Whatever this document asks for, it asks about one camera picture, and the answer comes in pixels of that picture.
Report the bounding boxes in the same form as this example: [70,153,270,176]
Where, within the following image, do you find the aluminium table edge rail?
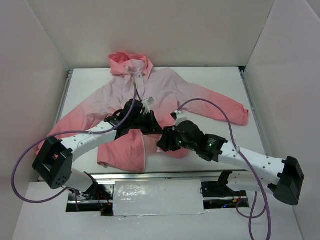
[37,171,251,187]

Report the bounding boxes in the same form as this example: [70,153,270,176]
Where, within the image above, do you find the aluminium right side rail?
[238,66,272,156]

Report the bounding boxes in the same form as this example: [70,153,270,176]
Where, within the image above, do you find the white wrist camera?
[170,110,187,121]
[141,97,155,113]

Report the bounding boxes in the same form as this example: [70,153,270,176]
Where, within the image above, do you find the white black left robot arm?
[32,97,163,200]

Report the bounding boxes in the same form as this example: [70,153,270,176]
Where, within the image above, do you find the pink hooded zip jacket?
[35,51,250,173]

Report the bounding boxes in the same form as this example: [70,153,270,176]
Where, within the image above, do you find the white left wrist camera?
[141,97,155,113]

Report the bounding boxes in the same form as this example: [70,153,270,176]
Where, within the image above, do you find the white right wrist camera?
[170,110,187,121]

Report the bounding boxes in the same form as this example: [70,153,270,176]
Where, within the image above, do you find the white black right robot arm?
[156,120,305,206]

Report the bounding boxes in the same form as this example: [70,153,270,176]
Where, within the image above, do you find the aluminium left side rail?
[54,69,74,125]

